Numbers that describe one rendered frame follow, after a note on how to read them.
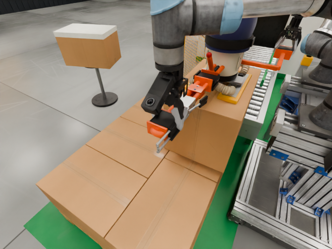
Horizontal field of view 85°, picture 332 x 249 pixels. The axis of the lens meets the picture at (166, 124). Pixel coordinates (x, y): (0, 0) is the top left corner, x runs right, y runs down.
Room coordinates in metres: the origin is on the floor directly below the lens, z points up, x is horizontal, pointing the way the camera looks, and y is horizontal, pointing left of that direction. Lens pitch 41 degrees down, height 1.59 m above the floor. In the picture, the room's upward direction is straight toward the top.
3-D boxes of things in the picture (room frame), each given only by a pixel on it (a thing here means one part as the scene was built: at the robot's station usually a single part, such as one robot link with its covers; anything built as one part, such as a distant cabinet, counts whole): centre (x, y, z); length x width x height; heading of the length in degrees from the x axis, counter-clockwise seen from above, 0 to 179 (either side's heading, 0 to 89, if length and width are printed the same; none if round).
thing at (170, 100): (0.46, -0.01, 1.34); 0.09 x 0.08 x 0.12; 149
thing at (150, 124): (0.44, 0.01, 1.20); 0.08 x 0.07 x 0.05; 149
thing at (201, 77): (0.74, -0.18, 1.20); 0.10 x 0.08 x 0.06; 59
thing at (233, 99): (0.90, -0.39, 1.10); 0.34 x 0.10 x 0.05; 149
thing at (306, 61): (1.55, -1.23, 0.50); 0.07 x 0.07 x 1.00; 59
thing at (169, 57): (0.45, 0.00, 1.42); 0.08 x 0.08 x 0.05
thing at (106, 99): (2.39, 0.96, 0.31); 0.40 x 0.40 x 0.62
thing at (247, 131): (1.31, -0.50, 0.47); 0.70 x 0.03 x 0.15; 59
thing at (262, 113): (2.15, -1.38, 0.50); 2.31 x 0.05 x 0.19; 149
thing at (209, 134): (0.96, -0.31, 0.87); 0.60 x 0.40 x 0.40; 151
